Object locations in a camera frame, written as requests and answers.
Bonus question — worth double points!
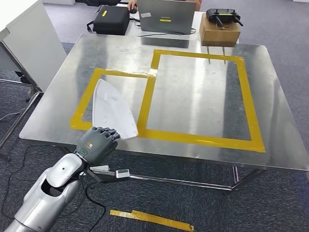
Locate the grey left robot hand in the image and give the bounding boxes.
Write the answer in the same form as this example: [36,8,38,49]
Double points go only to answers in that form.
[75,126,121,167]

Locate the white triangular plastic panel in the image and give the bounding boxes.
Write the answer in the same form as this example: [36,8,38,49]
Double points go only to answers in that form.
[92,78,139,142]

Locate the steel workbench table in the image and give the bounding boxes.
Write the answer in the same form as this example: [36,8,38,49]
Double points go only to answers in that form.
[19,33,309,193]

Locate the white power strip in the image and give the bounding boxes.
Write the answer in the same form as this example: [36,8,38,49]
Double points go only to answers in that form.
[90,165,110,173]

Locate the small yellow tape square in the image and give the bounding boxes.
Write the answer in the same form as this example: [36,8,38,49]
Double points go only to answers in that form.
[70,68,158,132]

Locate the yellow floor tape strip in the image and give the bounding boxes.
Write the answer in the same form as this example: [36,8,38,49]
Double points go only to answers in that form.
[110,209,195,232]

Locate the black carrying case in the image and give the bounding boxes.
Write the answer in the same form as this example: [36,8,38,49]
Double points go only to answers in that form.
[87,5,131,36]

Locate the large yellow tape square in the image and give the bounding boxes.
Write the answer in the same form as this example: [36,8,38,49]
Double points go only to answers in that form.
[137,49,266,153]

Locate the person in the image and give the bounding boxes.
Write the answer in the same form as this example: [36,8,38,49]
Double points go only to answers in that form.
[127,0,203,14]

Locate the grey laptop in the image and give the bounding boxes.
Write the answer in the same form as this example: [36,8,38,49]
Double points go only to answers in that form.
[137,0,197,35]

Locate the brown cardboard box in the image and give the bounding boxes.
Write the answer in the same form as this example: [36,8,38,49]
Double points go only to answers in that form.
[199,13,242,48]

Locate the black remote controller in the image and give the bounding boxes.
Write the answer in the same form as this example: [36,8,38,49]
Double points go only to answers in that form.
[206,8,243,28]

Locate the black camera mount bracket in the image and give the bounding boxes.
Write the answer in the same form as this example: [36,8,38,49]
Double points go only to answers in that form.
[86,166,117,184]

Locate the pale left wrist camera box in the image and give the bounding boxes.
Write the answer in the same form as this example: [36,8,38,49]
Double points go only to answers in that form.
[115,169,130,179]

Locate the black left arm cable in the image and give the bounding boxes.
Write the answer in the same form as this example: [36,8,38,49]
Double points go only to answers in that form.
[82,181,107,232]

